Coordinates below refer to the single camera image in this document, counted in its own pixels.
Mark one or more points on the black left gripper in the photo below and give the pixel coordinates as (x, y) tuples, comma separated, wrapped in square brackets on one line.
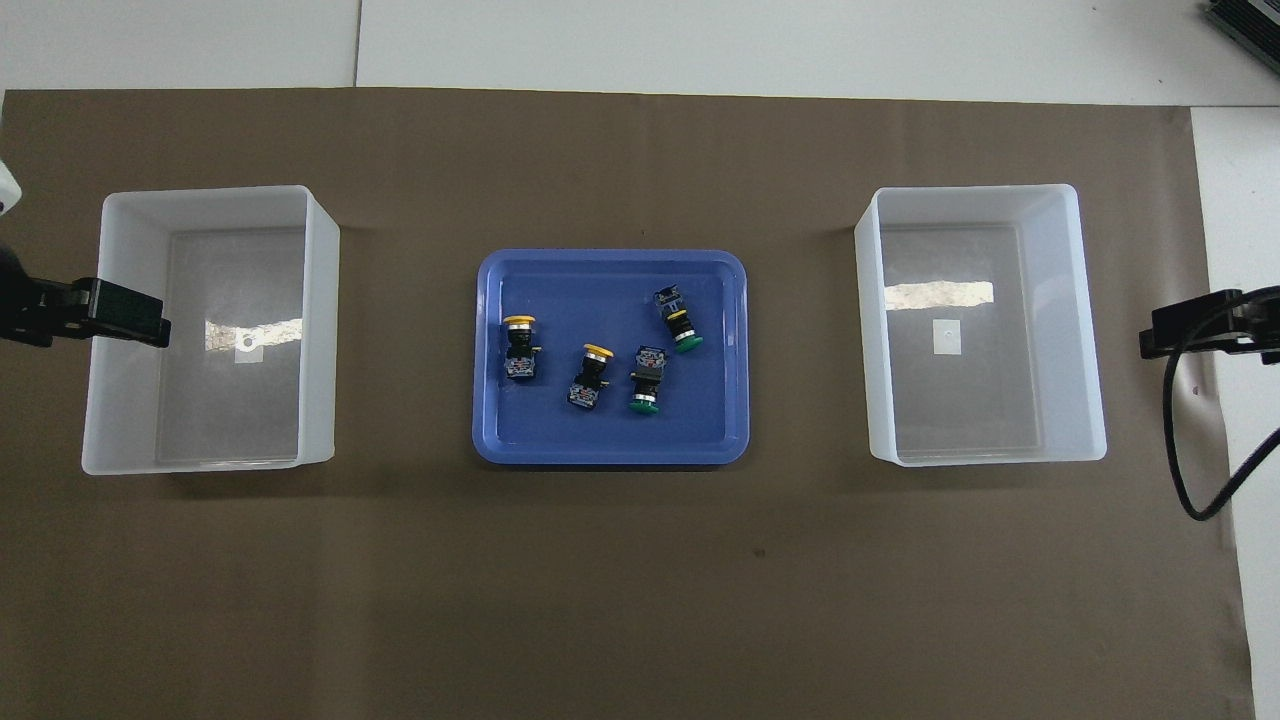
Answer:
[(35, 310)]

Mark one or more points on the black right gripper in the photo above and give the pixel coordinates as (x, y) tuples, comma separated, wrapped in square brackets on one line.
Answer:
[(1262, 325)]

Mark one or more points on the yellow push button switch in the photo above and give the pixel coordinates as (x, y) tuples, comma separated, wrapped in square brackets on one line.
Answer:
[(519, 350), (590, 378)]

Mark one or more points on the green push button switch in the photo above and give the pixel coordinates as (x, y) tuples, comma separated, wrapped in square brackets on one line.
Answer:
[(677, 318), (646, 380)]

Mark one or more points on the small white sticker label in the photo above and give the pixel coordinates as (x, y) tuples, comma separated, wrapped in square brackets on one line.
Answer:
[(945, 337), (247, 348)]

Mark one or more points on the translucent white plastic box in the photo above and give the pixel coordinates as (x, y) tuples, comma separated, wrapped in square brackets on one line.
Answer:
[(980, 420), (230, 420)]

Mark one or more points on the dark grey metal device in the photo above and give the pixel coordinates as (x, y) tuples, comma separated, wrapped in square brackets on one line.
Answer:
[(1245, 25)]

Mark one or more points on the blue plastic tray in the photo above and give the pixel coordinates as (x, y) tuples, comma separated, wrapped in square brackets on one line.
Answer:
[(610, 440)]

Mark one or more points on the brown paper table mat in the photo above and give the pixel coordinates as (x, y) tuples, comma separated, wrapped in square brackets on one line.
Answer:
[(620, 580)]

